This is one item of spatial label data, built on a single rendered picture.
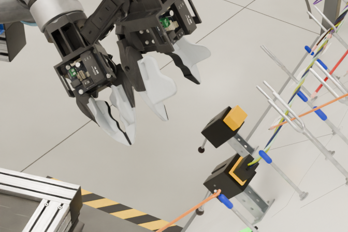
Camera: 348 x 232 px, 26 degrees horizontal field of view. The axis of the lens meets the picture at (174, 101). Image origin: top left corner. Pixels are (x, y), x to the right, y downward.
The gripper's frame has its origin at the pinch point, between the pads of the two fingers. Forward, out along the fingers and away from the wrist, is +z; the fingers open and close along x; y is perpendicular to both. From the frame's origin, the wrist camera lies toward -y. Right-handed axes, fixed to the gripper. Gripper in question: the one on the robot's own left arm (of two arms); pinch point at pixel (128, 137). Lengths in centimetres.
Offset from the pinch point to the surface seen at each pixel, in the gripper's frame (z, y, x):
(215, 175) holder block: 11.7, 7.1, 9.9
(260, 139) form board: 8.5, -36.7, 15.8
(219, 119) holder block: 2.1, -25.6, 11.5
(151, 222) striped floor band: 11, -141, -36
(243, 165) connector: 12.5, 9.3, 14.1
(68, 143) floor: -31, -167, -56
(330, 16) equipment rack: -12, -81, 44
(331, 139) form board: 15.1, -0.3, 26.6
